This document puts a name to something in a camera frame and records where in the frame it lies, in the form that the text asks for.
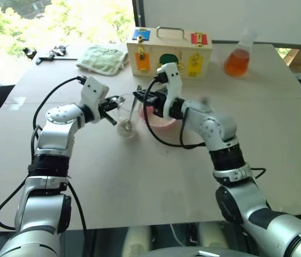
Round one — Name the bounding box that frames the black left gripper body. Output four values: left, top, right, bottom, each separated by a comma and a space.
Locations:
98, 97, 118, 119

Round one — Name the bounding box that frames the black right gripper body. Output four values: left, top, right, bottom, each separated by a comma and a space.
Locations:
144, 89, 168, 118

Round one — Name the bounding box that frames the metal spoon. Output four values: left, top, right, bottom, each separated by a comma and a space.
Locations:
126, 85, 143, 126

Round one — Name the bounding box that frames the clear glass mug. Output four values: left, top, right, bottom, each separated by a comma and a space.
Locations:
115, 93, 142, 139

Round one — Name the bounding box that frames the oatmeal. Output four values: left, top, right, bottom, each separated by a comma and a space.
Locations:
118, 119, 136, 136

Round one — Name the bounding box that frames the pink bowl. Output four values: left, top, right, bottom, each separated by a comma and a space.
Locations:
138, 102, 178, 130

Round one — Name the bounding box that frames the green quilted cloth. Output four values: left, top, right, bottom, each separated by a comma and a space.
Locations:
75, 44, 129, 77

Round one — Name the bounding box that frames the wooden lock box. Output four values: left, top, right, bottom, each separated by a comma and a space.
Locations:
126, 26, 213, 79

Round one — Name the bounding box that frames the black tool with rod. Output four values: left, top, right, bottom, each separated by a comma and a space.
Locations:
36, 44, 78, 65

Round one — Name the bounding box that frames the glass flask with orange liquid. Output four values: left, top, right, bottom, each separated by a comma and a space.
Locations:
223, 26, 256, 78

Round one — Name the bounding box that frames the small black clamp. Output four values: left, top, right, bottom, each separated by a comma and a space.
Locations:
22, 47, 37, 61

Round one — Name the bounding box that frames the white board panel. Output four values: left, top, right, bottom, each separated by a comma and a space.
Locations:
132, 0, 301, 48

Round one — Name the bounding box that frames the pale rounded shape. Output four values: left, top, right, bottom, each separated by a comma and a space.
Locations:
121, 226, 151, 257

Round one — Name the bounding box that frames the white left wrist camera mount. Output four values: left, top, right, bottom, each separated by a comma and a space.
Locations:
79, 75, 110, 124

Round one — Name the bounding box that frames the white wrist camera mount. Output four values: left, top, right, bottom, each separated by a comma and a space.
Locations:
79, 75, 110, 124
156, 62, 183, 119

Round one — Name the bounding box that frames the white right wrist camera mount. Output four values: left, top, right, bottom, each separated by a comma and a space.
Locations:
156, 62, 183, 119

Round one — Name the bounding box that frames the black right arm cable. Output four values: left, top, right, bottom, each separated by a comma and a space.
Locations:
143, 75, 267, 179

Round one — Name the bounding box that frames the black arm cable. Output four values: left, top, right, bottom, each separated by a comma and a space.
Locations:
143, 75, 267, 179
0, 75, 88, 231

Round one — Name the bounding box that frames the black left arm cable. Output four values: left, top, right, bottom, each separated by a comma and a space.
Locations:
0, 75, 88, 231

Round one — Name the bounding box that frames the white cable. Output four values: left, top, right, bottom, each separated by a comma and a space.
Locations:
168, 224, 183, 247

